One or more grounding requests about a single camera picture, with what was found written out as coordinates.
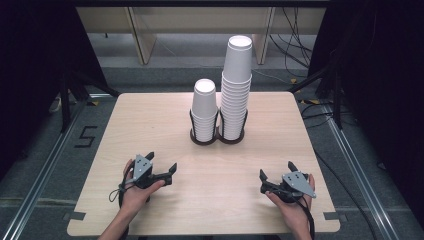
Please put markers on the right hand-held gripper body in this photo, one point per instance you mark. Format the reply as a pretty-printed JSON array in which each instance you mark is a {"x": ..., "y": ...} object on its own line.
[{"x": 296, "y": 183}]

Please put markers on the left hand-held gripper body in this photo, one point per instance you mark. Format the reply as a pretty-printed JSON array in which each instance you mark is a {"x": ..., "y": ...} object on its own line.
[{"x": 141, "y": 168}]

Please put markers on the short stack of paper cups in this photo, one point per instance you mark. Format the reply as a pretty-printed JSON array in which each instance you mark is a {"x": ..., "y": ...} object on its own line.
[{"x": 204, "y": 106}]

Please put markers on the tall stack of paper cups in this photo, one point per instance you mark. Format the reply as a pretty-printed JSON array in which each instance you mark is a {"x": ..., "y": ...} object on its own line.
[{"x": 236, "y": 83}]

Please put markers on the person's right hand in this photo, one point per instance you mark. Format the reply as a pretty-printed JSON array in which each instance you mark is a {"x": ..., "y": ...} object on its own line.
[{"x": 295, "y": 213}]

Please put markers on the person's left hand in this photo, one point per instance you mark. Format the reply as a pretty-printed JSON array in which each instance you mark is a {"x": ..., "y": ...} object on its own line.
[{"x": 133, "y": 198}]

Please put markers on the black metal stand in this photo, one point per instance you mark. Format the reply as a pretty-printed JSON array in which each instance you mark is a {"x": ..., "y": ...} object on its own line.
[
  {"x": 65, "y": 100},
  {"x": 336, "y": 96}
]

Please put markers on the black curtain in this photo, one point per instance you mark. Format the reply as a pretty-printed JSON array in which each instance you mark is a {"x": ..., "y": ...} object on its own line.
[
  {"x": 383, "y": 83},
  {"x": 36, "y": 60}
]

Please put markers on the aluminium floor rail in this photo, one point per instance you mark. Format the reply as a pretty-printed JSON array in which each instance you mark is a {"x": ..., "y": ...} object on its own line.
[
  {"x": 43, "y": 173},
  {"x": 356, "y": 166}
]

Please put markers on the light wooden furniture frame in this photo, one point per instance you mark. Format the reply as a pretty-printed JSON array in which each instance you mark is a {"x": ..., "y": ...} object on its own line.
[{"x": 143, "y": 36}]

